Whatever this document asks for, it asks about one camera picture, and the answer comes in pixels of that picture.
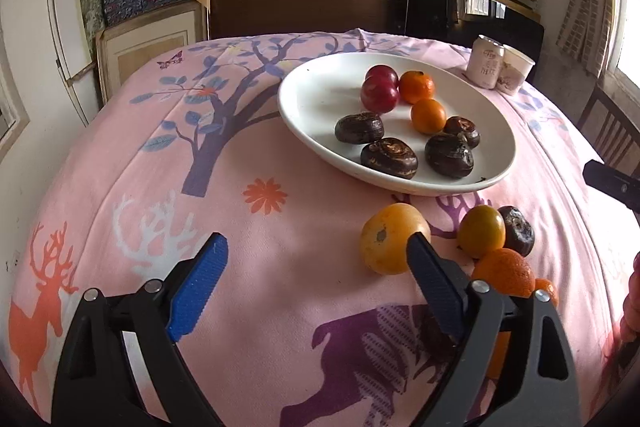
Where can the orange mandarin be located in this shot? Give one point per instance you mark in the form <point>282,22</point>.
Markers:
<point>507,272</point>
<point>415,86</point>

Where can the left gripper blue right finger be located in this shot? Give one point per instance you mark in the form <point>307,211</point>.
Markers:
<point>442,283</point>

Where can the small red plum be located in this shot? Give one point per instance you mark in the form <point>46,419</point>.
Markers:
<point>383,72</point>

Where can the large red plum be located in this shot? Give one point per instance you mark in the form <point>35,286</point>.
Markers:
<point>379,95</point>

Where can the yellow-orange fruit lower left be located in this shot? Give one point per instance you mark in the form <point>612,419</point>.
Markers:
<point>498,356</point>

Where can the large dark water chestnut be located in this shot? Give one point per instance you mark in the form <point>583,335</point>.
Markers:
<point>450,155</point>

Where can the pale yellow round fruit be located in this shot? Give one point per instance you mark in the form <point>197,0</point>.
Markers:
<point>384,238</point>

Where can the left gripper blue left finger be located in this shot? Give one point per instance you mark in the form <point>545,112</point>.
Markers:
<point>196,281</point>

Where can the cardboard framed box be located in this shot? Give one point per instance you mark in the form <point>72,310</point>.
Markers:
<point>122,49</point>

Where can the pink patterned tablecloth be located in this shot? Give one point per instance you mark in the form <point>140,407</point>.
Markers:
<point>299,331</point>

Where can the white beverage can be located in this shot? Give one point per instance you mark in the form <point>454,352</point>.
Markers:
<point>485,62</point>

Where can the white oval plate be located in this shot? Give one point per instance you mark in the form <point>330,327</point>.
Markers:
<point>395,121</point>

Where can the yellow-orange round fruit top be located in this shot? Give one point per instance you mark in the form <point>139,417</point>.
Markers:
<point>481,231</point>

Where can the large oval orange kumquat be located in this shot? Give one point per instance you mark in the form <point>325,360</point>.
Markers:
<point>428,116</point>

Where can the white paper cup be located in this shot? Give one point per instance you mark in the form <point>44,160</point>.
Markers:
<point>515,68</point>

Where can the dark wooden chair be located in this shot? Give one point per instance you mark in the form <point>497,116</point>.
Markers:
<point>611,132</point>

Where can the dark wooden cabinet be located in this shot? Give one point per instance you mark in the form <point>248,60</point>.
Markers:
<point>239,18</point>

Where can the small orange fruit middle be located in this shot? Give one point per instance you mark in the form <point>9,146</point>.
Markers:
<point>549,288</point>

